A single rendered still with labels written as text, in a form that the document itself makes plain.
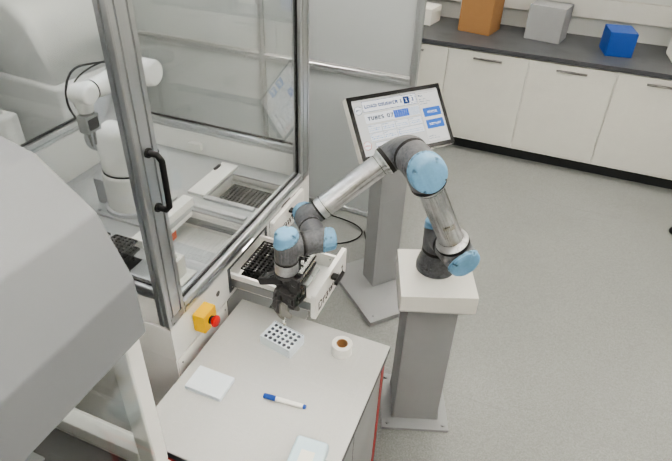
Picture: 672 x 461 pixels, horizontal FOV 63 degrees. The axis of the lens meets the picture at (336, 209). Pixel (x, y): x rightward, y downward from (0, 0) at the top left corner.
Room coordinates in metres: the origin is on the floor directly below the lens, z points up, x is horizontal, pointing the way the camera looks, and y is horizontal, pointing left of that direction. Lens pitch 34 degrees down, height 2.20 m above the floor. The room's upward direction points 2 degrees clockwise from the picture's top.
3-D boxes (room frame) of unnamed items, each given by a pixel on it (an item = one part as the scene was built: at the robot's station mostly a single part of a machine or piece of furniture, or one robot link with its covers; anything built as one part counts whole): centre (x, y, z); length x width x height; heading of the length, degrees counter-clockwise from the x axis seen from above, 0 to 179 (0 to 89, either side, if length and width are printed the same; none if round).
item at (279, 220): (1.90, 0.20, 0.87); 0.29 x 0.02 x 0.11; 159
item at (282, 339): (1.30, 0.17, 0.78); 0.12 x 0.08 x 0.04; 59
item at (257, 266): (1.56, 0.20, 0.87); 0.22 x 0.18 x 0.06; 69
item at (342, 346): (1.27, -0.04, 0.78); 0.07 x 0.07 x 0.04
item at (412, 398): (1.65, -0.39, 0.38); 0.30 x 0.30 x 0.76; 89
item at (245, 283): (1.57, 0.21, 0.86); 0.40 x 0.26 x 0.06; 69
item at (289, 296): (1.32, 0.14, 1.00); 0.09 x 0.08 x 0.12; 59
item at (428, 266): (1.65, -0.39, 0.88); 0.15 x 0.15 x 0.10
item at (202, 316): (1.29, 0.42, 0.88); 0.07 x 0.05 x 0.07; 159
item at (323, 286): (1.49, 0.01, 0.87); 0.29 x 0.02 x 0.11; 159
